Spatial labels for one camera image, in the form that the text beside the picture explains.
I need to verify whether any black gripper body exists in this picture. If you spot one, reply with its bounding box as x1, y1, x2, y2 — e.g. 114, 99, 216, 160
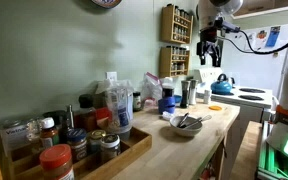
196, 25, 224, 60

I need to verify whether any small white container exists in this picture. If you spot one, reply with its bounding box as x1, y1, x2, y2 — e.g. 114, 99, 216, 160
161, 110, 176, 122

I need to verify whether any small black cap jar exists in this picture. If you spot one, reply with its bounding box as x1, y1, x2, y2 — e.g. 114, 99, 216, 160
132, 91, 143, 113

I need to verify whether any round clear tupperware container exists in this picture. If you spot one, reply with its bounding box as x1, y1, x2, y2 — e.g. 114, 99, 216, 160
107, 122, 133, 142

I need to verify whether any white lid dark jar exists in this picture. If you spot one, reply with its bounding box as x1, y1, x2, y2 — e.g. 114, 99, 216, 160
99, 133, 122, 165

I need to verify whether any gold lid jar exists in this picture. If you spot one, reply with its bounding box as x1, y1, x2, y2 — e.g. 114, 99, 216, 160
88, 128, 108, 155

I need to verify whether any blue lid jar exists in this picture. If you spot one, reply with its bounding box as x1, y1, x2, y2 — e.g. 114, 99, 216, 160
65, 127, 89, 163

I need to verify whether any black lid jar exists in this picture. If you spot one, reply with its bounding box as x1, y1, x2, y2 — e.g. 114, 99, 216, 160
42, 109, 68, 130

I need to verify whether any red lid spice jar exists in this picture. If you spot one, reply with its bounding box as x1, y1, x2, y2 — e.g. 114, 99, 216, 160
39, 143, 76, 180

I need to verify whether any small clear glass jar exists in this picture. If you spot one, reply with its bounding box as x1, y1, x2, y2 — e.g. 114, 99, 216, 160
25, 116, 45, 143

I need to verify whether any blue tea kettle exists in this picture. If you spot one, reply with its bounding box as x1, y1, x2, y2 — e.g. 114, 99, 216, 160
210, 72, 234, 96

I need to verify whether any silver salt mill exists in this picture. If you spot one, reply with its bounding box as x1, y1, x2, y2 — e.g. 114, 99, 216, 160
188, 78, 199, 107

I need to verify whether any white paper sheet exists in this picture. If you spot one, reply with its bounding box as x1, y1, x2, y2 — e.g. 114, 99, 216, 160
243, 31, 257, 52

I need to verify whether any dark pepper mill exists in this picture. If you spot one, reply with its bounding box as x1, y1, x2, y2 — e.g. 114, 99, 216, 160
179, 79, 192, 110

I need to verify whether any white refrigerator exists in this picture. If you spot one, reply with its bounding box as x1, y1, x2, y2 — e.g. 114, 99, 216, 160
220, 22, 288, 102

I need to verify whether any orange flat lid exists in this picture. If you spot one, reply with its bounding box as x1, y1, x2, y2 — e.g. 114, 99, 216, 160
207, 104, 224, 112

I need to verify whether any orange printed paper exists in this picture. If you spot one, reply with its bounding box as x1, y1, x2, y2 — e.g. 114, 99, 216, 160
255, 29, 269, 51

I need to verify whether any blue plastic cup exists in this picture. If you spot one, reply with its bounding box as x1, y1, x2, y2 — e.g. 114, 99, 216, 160
157, 85, 177, 116

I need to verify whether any clear plastic zip bag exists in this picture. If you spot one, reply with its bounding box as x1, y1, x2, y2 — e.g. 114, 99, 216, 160
141, 71, 164, 106

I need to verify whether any blue paper flyer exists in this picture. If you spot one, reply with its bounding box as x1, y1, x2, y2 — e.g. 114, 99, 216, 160
264, 25, 282, 49

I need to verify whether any white electric stove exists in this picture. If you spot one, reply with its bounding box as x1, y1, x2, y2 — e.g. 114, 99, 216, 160
192, 67, 276, 180

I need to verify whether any short metal spoon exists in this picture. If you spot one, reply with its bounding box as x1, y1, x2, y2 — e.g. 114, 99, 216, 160
176, 111, 191, 129

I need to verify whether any white ceramic bowl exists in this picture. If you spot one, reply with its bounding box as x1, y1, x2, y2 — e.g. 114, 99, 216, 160
168, 114, 205, 138

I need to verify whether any wooden organizer tray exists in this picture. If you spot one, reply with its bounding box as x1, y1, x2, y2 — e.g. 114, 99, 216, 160
3, 125, 153, 180

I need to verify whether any green lit robot stand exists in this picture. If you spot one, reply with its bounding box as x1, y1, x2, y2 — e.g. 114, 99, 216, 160
254, 120, 288, 180

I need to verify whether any black cap dark bottle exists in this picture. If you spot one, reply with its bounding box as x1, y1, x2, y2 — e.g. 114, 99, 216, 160
73, 93, 99, 133

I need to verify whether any slim metal grinder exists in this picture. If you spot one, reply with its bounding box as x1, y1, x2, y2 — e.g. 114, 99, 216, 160
65, 104, 76, 132

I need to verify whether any white cap orange bottle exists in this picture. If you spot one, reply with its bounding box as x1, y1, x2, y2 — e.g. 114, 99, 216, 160
39, 116, 61, 149

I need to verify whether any white printed box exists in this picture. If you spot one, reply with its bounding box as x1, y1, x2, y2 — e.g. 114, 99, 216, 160
0, 122, 30, 153

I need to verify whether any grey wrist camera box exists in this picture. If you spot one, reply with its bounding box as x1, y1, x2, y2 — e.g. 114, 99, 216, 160
221, 20, 242, 35

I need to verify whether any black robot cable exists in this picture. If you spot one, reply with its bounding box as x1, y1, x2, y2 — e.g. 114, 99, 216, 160
217, 21, 288, 56

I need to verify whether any wooden wall cabinet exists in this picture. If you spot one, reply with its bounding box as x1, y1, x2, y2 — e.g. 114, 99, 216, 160
231, 0, 288, 20

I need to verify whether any white wall outlet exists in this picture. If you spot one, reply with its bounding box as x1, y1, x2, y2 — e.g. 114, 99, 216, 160
105, 71, 118, 82

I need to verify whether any round decorative wall plate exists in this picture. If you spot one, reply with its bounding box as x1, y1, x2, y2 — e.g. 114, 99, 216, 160
90, 0, 123, 10

